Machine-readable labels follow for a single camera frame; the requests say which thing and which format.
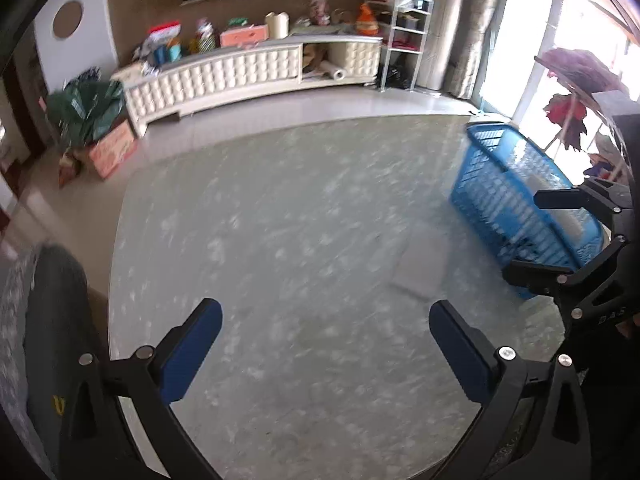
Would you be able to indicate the wooden clothes drying rack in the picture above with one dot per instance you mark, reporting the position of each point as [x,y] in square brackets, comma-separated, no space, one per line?
[586,98]

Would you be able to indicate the green plastic bag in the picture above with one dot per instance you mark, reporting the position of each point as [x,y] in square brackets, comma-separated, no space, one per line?
[85,111]

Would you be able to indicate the pink cardboard box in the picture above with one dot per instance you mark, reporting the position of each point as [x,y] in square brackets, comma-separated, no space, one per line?
[112,150]

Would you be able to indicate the paper towel roll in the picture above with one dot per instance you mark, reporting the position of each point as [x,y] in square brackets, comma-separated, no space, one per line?
[336,73]

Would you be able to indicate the pink drawer box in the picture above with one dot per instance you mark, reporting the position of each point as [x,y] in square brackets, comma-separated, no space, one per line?
[242,36]

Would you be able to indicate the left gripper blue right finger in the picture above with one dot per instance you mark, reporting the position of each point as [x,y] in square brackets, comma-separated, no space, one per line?
[469,353]

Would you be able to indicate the pink purple cloth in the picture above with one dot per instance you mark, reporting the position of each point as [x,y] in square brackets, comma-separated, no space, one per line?
[584,69]

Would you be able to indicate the beige patterned curtain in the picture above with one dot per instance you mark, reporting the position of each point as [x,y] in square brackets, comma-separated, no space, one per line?
[467,51]

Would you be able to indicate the white tufted TV cabinet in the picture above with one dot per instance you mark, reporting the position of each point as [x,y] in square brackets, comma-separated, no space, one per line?
[229,75]

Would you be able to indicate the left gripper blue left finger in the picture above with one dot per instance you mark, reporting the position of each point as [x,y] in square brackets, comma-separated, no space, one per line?
[180,354]

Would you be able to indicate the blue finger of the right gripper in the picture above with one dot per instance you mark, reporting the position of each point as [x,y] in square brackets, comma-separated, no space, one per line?
[562,198]
[536,278]

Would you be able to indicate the white quilted cloth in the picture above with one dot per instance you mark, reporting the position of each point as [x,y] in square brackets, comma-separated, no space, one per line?
[574,223]

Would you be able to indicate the red white gift box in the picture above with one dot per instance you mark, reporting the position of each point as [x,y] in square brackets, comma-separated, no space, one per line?
[164,33]

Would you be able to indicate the orange bag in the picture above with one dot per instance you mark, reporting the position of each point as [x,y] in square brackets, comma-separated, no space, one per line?
[366,23]

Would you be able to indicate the white plastic jug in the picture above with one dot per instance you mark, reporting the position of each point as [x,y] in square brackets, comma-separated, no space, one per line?
[277,25]

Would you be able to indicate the tall grey air conditioner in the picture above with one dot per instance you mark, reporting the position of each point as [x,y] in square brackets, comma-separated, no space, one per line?
[438,44]

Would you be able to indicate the white metal shelf rack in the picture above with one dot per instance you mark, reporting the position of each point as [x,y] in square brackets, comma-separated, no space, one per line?
[405,27]

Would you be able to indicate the blue plastic laundry basket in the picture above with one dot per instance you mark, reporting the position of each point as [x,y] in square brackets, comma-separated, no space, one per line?
[491,195]

